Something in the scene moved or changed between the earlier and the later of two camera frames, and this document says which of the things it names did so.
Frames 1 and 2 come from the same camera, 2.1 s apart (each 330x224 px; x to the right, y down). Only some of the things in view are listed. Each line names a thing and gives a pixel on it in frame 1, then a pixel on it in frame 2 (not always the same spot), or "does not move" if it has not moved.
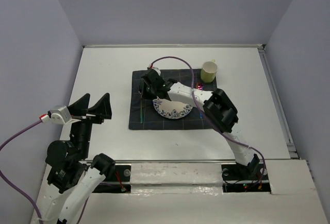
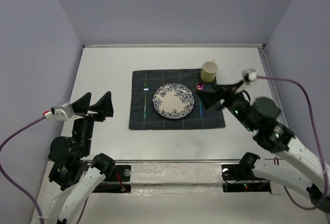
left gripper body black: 82,131 does not move
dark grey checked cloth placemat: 143,114 does not move
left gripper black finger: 102,108 does not move
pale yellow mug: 208,71 does not move
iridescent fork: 141,112 → 146,89
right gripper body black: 148,91 → 236,105
